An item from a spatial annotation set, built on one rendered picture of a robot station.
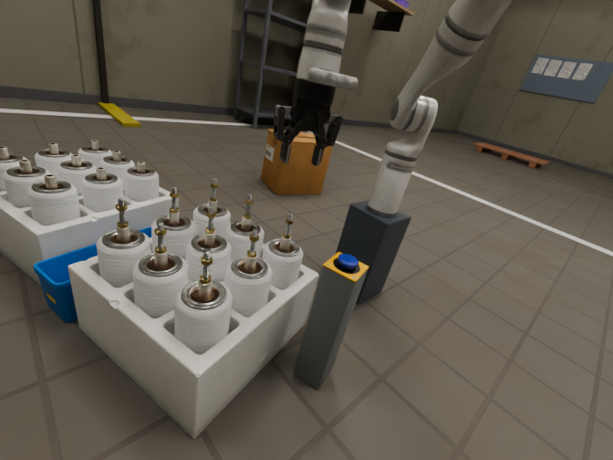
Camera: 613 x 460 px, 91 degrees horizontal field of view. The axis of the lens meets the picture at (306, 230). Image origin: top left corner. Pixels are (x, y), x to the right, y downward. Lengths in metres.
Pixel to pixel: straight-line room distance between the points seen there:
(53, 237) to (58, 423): 0.41
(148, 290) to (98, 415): 0.25
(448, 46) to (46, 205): 0.96
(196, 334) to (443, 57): 0.72
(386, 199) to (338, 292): 0.40
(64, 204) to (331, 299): 0.69
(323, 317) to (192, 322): 0.25
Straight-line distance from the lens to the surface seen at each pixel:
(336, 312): 0.62
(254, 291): 0.62
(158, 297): 0.63
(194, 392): 0.59
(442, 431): 0.85
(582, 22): 9.10
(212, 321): 0.55
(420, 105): 0.87
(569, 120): 8.78
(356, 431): 0.76
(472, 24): 0.74
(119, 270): 0.71
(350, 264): 0.58
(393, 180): 0.89
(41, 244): 0.93
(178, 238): 0.75
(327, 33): 0.59
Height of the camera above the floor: 0.63
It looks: 27 degrees down
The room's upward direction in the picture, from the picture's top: 13 degrees clockwise
